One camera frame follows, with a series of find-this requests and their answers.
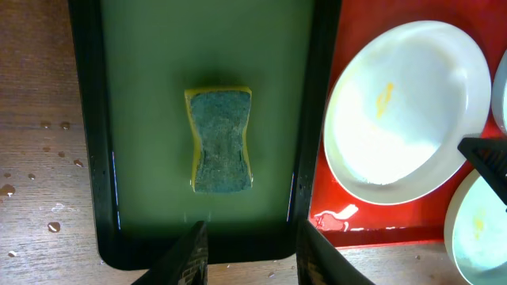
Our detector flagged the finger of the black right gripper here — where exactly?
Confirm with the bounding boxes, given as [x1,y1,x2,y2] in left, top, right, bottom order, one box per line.
[458,137,507,204]

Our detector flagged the light blue plate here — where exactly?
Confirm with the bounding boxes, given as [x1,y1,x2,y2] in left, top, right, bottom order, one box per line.
[444,170,506,285]
[491,51,507,134]

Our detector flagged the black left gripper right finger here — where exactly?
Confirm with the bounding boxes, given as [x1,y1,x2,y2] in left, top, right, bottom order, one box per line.
[295,220,374,285]

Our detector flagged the yellow green sponge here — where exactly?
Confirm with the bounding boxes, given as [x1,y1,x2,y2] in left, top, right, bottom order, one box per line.
[185,86,253,194]

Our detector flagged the black tray with green water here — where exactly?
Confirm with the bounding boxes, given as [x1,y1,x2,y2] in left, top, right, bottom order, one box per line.
[69,0,341,270]

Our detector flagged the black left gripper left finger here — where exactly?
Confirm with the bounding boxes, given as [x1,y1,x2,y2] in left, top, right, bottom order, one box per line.
[132,221,208,285]

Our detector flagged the red plastic tray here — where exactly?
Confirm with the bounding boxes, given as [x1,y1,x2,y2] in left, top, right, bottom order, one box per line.
[309,0,506,247]

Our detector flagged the white plate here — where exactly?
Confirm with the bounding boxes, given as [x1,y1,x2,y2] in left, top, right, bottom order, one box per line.
[323,21,491,205]

